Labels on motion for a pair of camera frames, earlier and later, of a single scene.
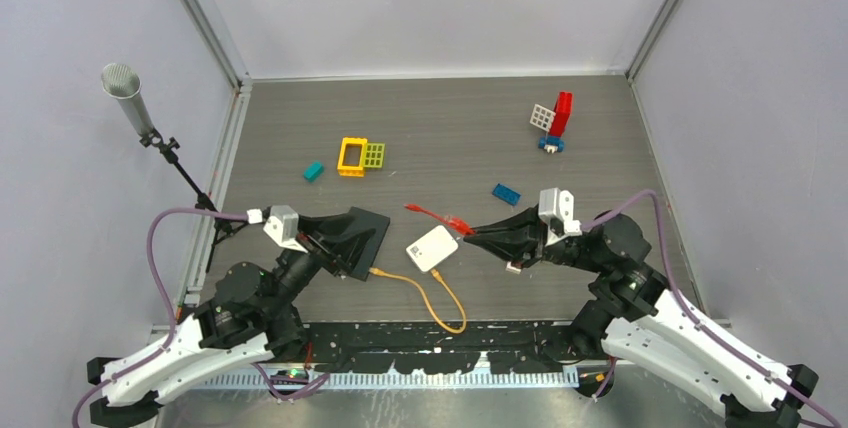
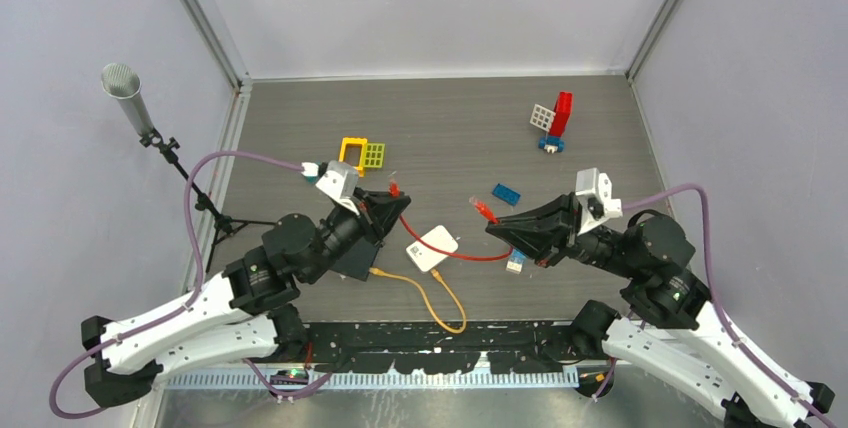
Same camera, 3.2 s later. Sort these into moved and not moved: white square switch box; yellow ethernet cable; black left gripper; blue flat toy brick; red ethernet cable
Moved: black left gripper; red ethernet cable
Not moved: blue flat toy brick; white square switch box; yellow ethernet cable
